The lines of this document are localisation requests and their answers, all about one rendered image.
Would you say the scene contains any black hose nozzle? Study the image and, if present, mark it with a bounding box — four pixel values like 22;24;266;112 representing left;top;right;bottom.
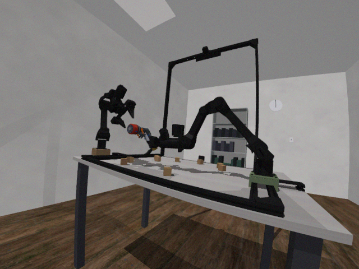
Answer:
127;124;151;141

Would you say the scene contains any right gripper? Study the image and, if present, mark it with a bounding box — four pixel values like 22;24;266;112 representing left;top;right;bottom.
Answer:
111;99;136;128

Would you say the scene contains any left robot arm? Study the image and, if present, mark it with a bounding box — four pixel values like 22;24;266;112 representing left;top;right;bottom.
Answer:
169;96;274;177

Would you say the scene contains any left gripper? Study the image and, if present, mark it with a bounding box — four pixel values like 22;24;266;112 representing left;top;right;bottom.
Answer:
147;136;171;149

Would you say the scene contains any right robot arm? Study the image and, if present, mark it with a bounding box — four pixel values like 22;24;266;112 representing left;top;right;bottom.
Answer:
95;85;127;149

